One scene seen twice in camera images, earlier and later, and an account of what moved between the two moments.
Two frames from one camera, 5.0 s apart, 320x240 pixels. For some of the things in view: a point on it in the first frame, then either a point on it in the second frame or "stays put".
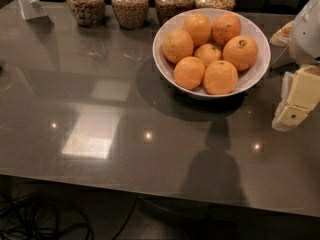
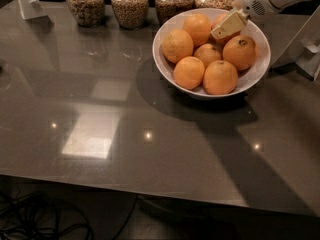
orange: [224, 28] stays put
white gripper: [306, 37] -> [252, 1]
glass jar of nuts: [87, 2] stays put
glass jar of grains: [131, 5] stays put
